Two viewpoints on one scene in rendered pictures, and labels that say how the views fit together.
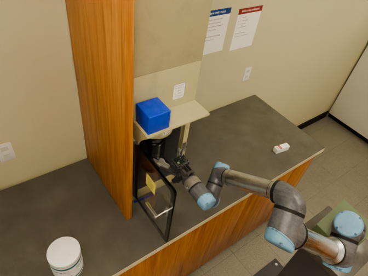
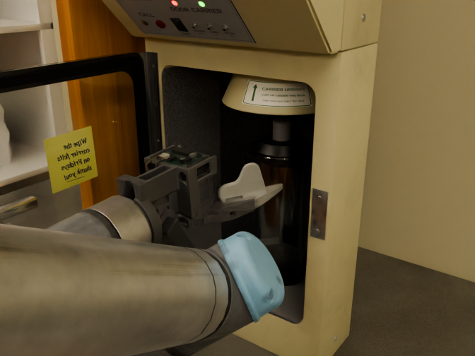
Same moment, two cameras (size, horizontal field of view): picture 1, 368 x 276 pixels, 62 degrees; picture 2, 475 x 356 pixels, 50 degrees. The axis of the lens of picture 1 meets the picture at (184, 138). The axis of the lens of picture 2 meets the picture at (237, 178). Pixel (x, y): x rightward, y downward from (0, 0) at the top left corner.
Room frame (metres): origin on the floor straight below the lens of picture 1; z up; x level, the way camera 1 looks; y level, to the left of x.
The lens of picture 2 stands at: (0.91, -0.58, 1.49)
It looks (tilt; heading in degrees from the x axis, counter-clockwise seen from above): 22 degrees down; 79
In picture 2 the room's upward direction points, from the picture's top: straight up
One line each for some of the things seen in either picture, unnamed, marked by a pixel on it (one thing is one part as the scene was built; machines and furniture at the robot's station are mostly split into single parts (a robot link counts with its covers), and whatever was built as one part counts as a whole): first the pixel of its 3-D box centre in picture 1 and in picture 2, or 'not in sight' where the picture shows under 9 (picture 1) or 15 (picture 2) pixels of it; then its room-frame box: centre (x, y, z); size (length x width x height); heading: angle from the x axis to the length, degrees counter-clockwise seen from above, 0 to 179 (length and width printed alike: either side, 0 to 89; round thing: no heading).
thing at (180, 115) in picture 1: (172, 125); (201, 4); (1.00, 0.06, 1.46); 0.32 x 0.12 x 0.10; 132
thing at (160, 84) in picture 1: (148, 124); (278, 90); (1.13, 0.18, 1.33); 0.32 x 0.25 x 0.77; 132
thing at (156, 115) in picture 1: (153, 115); not in sight; (0.93, 0.14, 1.56); 0.10 x 0.10 x 0.09; 42
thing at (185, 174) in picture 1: (182, 170); (167, 197); (0.94, -0.02, 1.25); 0.12 x 0.08 x 0.09; 42
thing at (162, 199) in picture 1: (151, 195); (71, 208); (0.81, 0.10, 1.19); 0.30 x 0.01 x 0.40; 42
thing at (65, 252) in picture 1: (65, 259); not in sight; (0.54, 0.41, 1.02); 0.13 x 0.13 x 0.15
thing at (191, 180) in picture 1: (191, 183); (115, 231); (0.88, -0.07, 1.23); 0.08 x 0.05 x 0.08; 132
